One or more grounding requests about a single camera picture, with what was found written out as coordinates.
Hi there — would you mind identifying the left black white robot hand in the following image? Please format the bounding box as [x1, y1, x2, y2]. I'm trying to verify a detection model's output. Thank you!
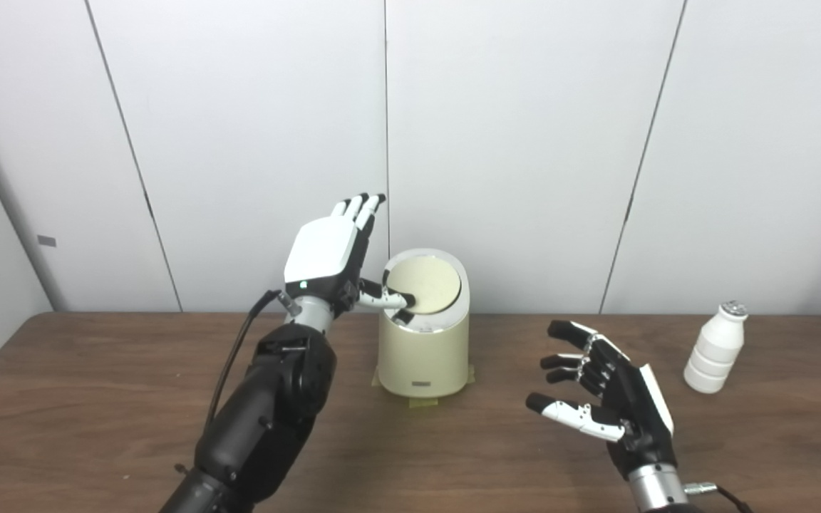
[283, 192, 417, 318]

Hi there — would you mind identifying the small white plastic bottle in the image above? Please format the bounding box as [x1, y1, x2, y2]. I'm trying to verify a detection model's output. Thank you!
[683, 301, 749, 394]

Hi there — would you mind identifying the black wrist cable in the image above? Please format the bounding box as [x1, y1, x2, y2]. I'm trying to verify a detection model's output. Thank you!
[683, 482, 753, 513]
[204, 289, 299, 435]

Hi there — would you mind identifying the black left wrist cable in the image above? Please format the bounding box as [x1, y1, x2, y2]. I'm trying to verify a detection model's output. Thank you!
[204, 289, 299, 435]

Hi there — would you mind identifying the cream-colored round bin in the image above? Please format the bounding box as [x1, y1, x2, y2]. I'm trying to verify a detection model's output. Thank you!
[372, 248, 470, 400]

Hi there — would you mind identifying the cream round bin lid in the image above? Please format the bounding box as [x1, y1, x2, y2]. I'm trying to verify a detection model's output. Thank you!
[386, 256, 462, 314]

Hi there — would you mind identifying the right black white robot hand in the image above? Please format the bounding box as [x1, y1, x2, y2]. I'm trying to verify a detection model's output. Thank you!
[525, 320, 676, 482]

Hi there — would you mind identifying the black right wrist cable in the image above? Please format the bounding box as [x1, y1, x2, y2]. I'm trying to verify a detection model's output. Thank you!
[683, 482, 753, 513]

